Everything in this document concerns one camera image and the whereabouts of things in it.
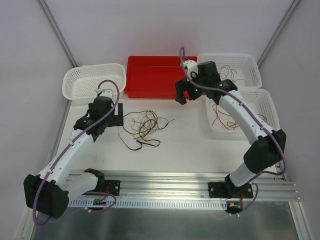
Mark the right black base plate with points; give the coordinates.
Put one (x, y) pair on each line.
(225, 191)

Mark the aluminium frame post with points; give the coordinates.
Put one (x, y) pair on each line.
(279, 29)
(53, 24)

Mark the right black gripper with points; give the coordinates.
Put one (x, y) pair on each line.
(180, 90)

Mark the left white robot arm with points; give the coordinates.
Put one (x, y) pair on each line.
(49, 192)

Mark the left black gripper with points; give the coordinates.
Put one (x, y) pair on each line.
(116, 115)

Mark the white oval perforated basket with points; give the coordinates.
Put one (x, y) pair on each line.
(80, 84)

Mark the white slotted cable duct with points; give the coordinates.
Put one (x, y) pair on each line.
(131, 203)

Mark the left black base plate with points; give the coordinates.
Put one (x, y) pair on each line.
(108, 186)

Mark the white far rectangular basket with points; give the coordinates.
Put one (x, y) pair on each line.
(241, 69)

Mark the aluminium mounting rail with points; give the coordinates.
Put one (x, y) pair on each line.
(194, 186)

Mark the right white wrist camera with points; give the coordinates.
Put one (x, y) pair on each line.
(190, 68)

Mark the right aluminium frame post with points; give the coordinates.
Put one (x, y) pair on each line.
(279, 29)

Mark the left aluminium frame post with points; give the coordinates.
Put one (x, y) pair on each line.
(53, 24)

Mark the red plastic bin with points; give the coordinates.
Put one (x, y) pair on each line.
(152, 77)

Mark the white near rectangular basket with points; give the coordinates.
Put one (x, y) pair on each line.
(259, 100)

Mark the white rectangular basket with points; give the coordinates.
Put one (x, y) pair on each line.
(241, 69)
(259, 100)

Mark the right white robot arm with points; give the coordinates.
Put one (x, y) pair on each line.
(266, 144)

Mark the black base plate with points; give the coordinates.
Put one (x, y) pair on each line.
(108, 186)
(225, 191)

